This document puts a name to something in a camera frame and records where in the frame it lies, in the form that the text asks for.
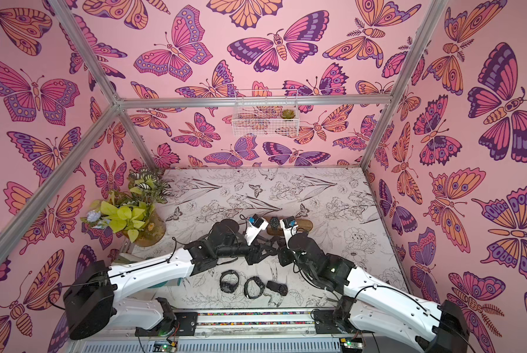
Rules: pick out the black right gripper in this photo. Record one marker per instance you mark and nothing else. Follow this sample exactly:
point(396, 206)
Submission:
point(283, 255)

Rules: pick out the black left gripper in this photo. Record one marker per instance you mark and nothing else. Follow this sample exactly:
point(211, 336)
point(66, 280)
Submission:
point(254, 254)

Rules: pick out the wooden watch stand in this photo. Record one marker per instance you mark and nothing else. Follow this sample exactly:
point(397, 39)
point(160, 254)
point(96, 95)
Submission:
point(303, 224)

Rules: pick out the black watch with dial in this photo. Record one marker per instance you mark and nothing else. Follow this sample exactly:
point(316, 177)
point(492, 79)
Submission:
point(274, 223)

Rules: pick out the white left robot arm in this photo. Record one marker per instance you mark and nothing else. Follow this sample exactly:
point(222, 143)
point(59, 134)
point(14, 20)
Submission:
point(100, 295)

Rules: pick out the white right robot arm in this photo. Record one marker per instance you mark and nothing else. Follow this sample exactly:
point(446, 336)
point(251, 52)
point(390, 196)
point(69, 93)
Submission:
point(369, 304)

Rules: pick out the black watch leftmost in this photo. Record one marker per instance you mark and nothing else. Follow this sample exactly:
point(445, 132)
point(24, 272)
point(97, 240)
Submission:
point(229, 281)

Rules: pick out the black watch lower right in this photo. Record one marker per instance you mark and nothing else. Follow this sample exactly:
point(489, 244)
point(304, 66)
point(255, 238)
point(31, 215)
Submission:
point(279, 288)

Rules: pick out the green potted plant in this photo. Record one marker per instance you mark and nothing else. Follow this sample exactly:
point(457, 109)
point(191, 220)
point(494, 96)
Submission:
point(131, 214)

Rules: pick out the small succulent plant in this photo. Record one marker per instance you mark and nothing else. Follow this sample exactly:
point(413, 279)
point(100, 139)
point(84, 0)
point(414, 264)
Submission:
point(288, 114)

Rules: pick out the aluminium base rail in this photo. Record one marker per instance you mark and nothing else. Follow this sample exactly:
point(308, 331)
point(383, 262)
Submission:
point(316, 329)

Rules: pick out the white wire basket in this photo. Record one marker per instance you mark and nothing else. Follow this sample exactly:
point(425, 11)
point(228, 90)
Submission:
point(257, 112)

